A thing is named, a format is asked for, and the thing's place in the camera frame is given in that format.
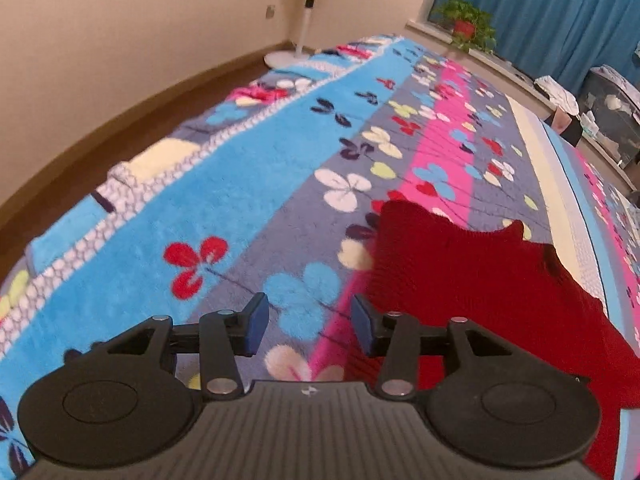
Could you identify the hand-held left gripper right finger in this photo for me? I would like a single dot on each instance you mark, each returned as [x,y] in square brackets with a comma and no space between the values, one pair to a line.
[364,325]

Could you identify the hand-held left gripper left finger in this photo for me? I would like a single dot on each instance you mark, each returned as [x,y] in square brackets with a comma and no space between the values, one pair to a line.
[255,325]

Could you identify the red knitted sweater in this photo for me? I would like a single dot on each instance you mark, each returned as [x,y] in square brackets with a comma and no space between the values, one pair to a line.
[475,270]

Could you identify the floral striped blanket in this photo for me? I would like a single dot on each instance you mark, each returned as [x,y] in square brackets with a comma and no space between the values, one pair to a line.
[225,185]

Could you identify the pink bag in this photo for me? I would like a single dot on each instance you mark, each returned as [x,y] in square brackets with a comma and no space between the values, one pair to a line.
[559,121]

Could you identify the black bag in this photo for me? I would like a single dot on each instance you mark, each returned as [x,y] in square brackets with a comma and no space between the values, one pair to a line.
[574,132]

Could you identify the tissue box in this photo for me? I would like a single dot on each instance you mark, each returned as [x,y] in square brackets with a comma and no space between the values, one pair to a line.
[590,126]

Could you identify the white cloth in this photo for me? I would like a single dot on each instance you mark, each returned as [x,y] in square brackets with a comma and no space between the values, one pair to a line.
[557,92]

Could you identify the white standing fan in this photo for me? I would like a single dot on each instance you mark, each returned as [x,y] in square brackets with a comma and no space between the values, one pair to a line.
[305,25]

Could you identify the potted green plant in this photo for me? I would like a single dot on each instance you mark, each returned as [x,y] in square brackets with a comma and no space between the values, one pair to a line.
[464,29]

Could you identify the clear plastic storage box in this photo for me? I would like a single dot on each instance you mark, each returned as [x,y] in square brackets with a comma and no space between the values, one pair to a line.
[610,115]

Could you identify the blue curtain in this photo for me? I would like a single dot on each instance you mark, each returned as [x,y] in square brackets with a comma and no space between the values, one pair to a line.
[550,10]

